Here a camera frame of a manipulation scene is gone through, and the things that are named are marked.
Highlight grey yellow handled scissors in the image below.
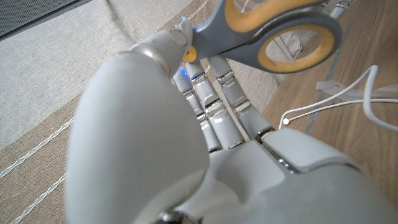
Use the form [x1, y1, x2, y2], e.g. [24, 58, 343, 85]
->
[182, 0, 343, 75]

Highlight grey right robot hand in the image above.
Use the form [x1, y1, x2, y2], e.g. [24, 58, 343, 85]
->
[323, 0, 354, 19]

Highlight beige striped curtain backdrop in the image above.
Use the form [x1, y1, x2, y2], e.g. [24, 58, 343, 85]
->
[0, 0, 317, 224]

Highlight white charging cable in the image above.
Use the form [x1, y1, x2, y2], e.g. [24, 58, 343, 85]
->
[278, 64, 398, 133]

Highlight grey marking tape outline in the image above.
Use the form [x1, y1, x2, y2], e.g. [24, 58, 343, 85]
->
[304, 18, 354, 135]

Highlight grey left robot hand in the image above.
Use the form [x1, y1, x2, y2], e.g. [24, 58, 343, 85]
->
[63, 17, 398, 224]

